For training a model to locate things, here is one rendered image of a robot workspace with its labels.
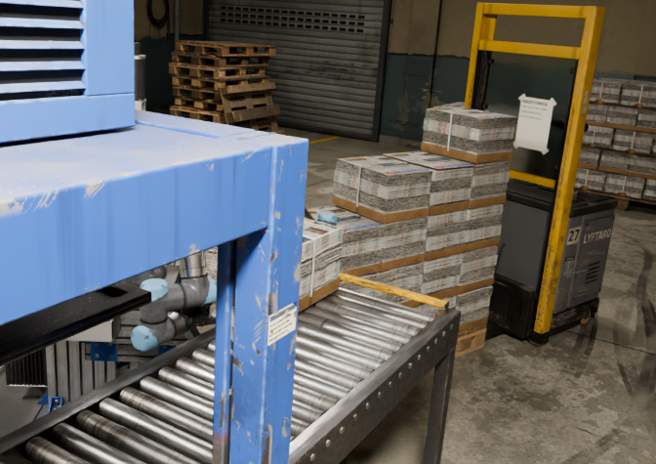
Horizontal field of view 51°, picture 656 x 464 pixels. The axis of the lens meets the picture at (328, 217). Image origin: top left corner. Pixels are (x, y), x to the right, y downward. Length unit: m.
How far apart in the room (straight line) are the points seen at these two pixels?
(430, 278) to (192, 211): 2.80
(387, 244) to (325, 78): 7.73
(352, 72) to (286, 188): 9.69
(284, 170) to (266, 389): 0.28
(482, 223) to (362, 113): 6.94
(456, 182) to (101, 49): 2.71
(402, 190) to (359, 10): 7.45
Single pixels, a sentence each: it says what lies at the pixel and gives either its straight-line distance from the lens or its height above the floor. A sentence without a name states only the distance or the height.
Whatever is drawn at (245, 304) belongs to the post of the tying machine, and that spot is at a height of 1.35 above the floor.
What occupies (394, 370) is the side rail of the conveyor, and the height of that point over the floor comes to 0.80.
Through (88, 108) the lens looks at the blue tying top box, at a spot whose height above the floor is 1.58.
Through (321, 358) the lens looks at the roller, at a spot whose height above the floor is 0.79.
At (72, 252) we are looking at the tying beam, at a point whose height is 1.49.
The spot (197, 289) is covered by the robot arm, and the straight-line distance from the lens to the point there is 1.98.
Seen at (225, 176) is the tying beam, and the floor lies 1.53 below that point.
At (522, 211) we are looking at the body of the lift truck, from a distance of 4.17.
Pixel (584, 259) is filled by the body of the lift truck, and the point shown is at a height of 0.46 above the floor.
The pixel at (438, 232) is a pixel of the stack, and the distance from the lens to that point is 3.38.
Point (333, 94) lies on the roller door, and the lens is 10.64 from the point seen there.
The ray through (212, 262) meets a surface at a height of 0.94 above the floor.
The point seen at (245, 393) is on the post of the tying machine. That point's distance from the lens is 0.91.
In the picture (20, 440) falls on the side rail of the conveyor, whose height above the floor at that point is 0.80.
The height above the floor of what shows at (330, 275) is 0.87.
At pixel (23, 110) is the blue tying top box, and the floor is 1.58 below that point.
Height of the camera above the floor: 1.69
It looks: 16 degrees down
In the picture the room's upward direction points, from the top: 4 degrees clockwise
